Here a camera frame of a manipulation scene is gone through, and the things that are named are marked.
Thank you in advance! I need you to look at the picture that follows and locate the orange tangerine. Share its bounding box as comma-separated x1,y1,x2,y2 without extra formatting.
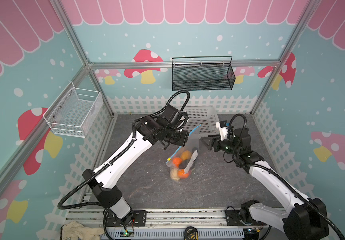
178,170,191,179
172,157,183,168

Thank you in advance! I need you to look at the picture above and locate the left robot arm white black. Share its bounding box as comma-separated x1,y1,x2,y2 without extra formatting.
57,90,190,223

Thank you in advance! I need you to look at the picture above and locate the yellow food piece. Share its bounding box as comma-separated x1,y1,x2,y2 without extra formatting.
180,151,192,161

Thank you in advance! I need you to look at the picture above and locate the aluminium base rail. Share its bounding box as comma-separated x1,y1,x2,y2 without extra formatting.
64,207,267,229

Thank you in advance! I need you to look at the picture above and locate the white plastic basket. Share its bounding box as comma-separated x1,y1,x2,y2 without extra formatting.
183,106,219,138

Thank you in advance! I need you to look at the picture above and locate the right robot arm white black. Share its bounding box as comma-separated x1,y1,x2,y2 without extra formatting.
201,129,345,240

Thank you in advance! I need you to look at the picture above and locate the cream white food ball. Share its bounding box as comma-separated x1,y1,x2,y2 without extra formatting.
169,169,180,181

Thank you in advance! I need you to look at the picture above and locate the clear zip top bag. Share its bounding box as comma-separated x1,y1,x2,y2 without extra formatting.
166,125,202,181

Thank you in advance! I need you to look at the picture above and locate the black wire wall basket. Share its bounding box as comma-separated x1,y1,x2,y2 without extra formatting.
171,56,236,91

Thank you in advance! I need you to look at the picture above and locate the beige cloth rag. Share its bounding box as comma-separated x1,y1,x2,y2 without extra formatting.
60,221,104,240

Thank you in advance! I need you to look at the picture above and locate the white wire wall basket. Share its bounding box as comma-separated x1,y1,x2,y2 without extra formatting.
43,82,103,138

